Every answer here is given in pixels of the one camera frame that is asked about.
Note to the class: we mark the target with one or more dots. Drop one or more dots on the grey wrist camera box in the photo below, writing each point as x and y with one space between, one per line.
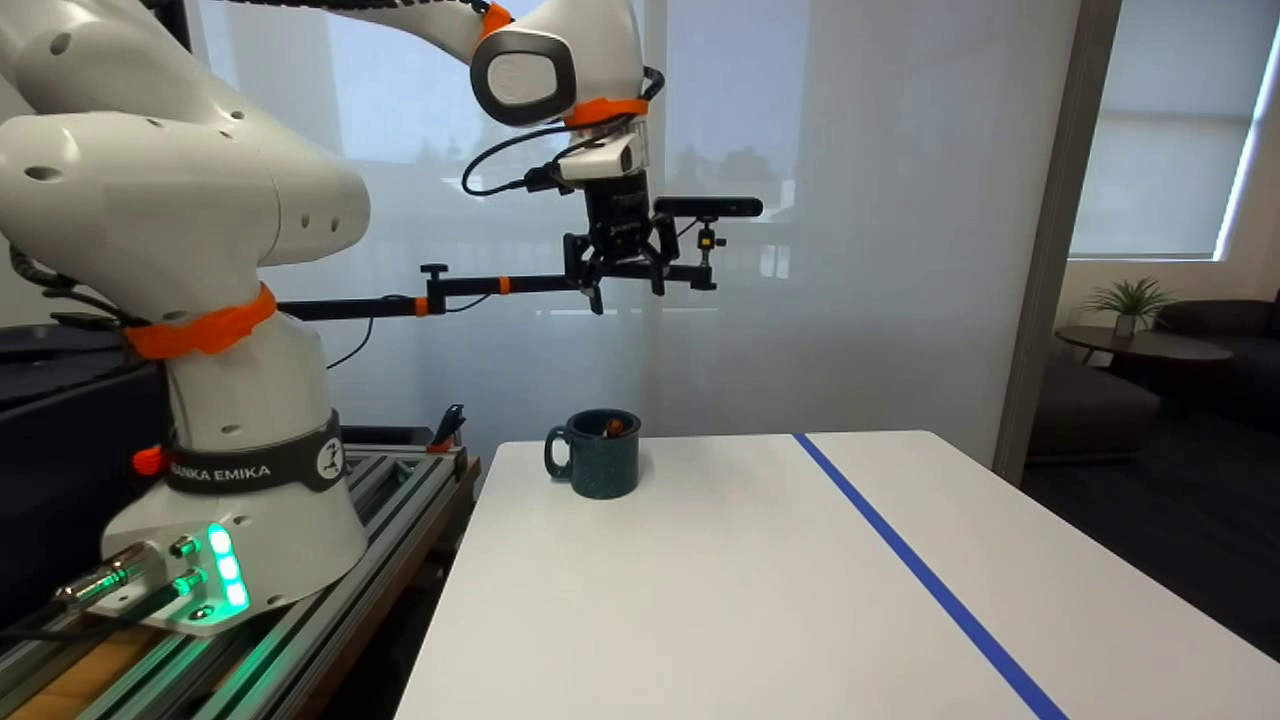
597 162

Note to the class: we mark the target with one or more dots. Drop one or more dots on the white window blind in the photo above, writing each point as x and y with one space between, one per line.
1173 123

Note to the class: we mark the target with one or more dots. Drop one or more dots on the black articulated camera mount arm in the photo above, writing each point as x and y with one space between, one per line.
504 282

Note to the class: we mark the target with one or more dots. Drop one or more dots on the grey door frame post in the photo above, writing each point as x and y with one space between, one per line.
1052 225

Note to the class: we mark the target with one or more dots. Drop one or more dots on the black red clamp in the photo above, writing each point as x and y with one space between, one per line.
448 424

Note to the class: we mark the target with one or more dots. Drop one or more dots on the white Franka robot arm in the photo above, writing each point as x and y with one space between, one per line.
174 185

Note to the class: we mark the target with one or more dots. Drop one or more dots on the dark lounge sofa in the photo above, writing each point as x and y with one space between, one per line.
1226 354

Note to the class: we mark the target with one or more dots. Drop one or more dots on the dark round lounge table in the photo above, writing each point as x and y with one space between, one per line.
1145 347

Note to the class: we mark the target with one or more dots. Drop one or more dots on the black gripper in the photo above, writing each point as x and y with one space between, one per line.
621 213

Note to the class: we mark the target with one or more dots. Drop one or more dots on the black stereo camera bar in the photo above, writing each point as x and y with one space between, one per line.
713 210

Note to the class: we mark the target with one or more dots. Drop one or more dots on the small potted plant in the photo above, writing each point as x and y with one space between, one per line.
1131 306

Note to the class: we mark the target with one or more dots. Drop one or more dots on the dark teal mug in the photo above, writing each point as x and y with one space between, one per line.
601 456

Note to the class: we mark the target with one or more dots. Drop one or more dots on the blue tape strip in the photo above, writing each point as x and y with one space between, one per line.
923 574

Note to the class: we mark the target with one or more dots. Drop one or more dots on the aluminium rail base frame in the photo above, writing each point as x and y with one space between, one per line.
335 574

